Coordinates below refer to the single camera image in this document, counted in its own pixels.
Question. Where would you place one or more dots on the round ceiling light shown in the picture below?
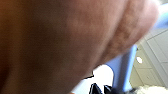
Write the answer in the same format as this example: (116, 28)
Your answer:
(139, 60)

